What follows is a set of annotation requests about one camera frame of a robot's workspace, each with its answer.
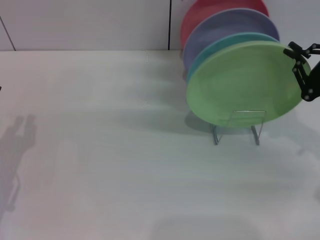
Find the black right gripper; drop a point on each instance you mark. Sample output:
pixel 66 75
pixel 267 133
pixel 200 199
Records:
pixel 316 80

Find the green round plate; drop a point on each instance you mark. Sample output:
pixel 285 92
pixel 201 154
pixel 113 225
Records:
pixel 245 82

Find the turquoise round plate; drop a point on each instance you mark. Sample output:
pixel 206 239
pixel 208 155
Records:
pixel 225 42

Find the purple round plate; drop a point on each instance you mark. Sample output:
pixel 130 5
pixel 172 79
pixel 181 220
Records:
pixel 220 25

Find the red round plate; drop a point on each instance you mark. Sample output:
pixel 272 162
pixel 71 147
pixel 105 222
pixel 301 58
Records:
pixel 197 12

